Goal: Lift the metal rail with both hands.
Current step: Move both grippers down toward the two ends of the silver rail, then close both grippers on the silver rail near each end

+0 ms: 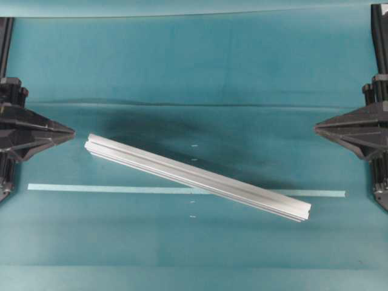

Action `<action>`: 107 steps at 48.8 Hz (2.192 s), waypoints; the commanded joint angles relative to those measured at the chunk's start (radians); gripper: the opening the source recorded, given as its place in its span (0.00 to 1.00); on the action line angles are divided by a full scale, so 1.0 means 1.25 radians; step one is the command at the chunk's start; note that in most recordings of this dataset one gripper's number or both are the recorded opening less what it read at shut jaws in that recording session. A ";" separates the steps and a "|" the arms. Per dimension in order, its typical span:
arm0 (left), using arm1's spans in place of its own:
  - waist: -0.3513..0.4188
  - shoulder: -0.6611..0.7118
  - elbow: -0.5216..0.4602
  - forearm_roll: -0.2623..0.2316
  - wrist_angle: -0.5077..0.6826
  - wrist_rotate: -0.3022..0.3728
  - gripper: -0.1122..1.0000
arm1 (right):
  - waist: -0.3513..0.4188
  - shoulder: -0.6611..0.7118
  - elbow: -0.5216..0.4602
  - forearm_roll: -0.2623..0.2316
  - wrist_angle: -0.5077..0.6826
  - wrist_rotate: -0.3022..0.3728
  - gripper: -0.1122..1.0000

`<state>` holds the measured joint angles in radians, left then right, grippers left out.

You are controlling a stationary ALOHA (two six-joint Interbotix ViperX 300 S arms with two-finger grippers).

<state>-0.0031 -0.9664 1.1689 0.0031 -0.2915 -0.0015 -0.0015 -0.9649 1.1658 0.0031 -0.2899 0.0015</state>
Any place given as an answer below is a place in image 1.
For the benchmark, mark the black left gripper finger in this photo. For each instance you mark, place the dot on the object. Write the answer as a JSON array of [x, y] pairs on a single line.
[[20, 117], [21, 145]]

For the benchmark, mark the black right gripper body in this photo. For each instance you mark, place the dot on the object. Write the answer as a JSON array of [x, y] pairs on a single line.
[[376, 91]]

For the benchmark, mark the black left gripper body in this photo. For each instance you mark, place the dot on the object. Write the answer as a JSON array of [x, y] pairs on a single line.
[[13, 93]]

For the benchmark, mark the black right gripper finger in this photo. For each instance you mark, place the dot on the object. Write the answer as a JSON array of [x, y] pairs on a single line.
[[365, 144], [371, 115]]

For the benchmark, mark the silver aluminium extrusion rail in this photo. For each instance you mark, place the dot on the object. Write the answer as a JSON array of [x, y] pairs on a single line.
[[216, 184]]

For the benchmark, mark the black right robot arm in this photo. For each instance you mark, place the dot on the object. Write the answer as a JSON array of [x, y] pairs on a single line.
[[379, 37]]

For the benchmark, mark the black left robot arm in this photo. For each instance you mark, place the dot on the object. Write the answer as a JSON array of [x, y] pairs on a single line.
[[6, 36]]

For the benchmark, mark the teal table cloth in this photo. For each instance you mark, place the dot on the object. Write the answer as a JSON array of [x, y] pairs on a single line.
[[235, 94]]

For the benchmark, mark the light blue tape strip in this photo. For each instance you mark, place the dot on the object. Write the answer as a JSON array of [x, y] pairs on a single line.
[[171, 190]]

